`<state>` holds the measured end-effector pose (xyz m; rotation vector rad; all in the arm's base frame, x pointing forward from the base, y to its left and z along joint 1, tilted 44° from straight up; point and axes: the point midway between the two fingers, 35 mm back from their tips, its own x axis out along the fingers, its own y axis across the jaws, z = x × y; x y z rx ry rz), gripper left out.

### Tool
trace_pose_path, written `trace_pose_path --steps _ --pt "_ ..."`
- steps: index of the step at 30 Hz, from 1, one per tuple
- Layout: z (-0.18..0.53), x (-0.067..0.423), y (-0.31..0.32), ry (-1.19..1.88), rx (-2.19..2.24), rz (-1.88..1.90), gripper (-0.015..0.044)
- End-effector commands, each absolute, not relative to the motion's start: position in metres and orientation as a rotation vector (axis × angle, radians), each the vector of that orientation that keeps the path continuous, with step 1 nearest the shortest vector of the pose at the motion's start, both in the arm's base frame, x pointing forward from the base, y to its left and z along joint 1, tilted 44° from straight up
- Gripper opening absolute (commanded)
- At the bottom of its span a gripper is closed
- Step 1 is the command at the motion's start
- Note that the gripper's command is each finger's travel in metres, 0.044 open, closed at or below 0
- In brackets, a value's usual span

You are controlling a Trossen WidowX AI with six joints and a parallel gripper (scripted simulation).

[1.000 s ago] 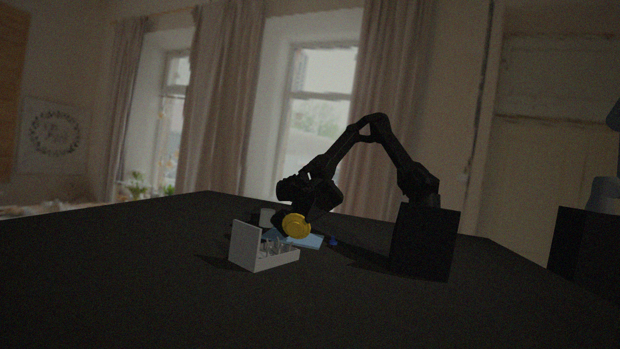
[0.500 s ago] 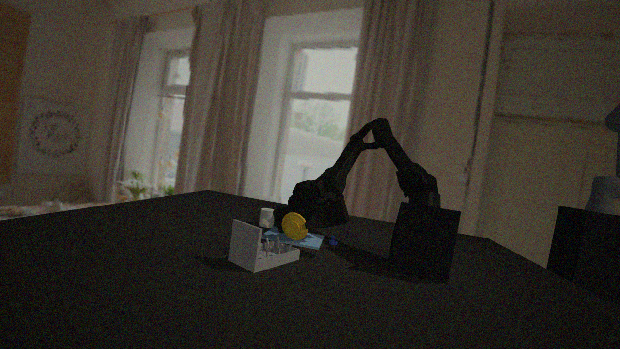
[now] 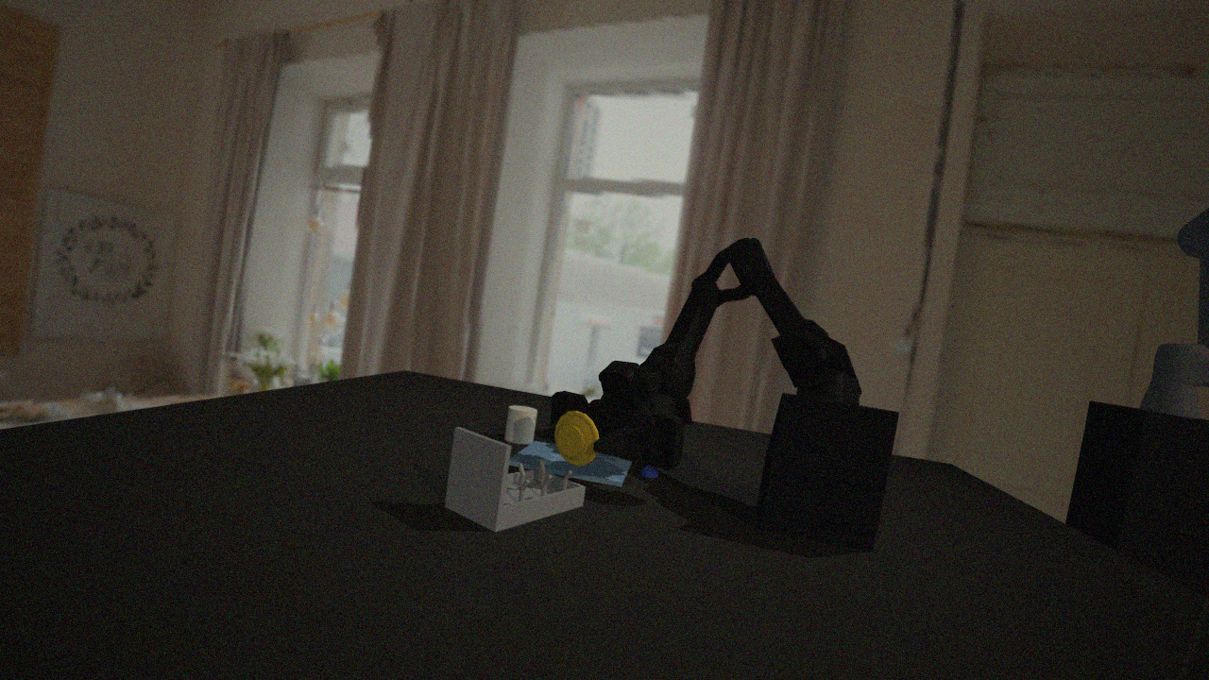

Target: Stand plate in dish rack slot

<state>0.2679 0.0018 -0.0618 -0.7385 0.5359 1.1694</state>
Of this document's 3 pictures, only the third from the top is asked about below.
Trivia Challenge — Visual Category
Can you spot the light blue flat mat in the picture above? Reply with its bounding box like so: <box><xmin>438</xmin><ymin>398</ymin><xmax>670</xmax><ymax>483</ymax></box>
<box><xmin>509</xmin><ymin>442</ymin><xmax>632</xmax><ymax>486</ymax></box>

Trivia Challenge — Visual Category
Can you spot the yellow round plate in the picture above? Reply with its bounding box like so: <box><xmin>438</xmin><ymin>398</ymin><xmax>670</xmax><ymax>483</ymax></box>
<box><xmin>554</xmin><ymin>411</ymin><xmax>598</xmax><ymax>466</ymax></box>

